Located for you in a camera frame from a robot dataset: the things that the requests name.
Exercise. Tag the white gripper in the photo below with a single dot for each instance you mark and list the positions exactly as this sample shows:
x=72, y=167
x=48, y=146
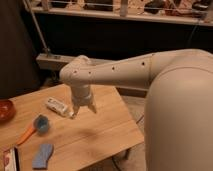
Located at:
x=82, y=96

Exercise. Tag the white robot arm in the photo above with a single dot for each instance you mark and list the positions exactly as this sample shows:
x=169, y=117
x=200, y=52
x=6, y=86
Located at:
x=178, y=113

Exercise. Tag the upper cluttered shelf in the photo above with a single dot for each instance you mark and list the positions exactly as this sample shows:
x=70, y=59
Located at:
x=122, y=11

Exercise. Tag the wooden table leg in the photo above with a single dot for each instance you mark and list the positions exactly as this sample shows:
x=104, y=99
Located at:
x=127, y=154

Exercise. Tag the red ceramic bowl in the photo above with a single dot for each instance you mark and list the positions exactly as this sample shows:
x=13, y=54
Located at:
x=7, y=110

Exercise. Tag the red and white box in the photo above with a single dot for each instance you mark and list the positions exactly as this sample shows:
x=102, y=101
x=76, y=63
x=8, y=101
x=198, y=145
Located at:
x=11, y=159

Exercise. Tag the blue scoop orange handle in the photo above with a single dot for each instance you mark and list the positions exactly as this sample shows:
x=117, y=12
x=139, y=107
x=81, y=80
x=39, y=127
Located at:
x=39, y=125

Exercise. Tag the metal diagonal rod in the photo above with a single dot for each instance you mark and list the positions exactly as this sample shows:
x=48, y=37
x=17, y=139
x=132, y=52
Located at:
x=42, y=39

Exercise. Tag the blue sponge cloth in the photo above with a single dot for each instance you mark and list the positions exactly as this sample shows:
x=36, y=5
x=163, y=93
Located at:
x=40, y=161

